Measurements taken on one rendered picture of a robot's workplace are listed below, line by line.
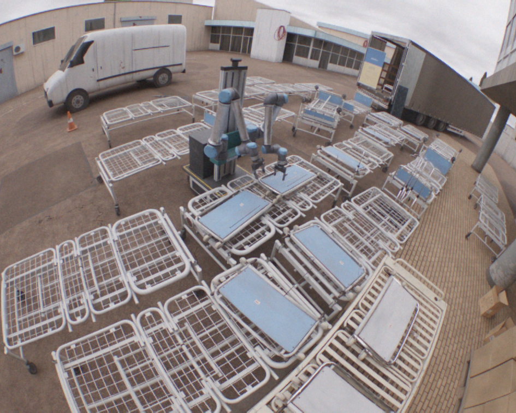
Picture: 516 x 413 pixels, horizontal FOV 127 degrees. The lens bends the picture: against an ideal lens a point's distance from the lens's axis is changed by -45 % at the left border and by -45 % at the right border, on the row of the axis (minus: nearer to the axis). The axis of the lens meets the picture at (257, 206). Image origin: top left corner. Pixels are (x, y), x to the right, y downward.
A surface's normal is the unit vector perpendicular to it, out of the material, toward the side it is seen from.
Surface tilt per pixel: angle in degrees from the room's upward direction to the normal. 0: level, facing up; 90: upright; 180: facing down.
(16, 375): 0
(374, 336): 6
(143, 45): 89
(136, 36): 86
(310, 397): 3
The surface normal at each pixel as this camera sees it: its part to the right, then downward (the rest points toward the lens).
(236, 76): 0.72, 0.53
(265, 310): 0.20, -0.77
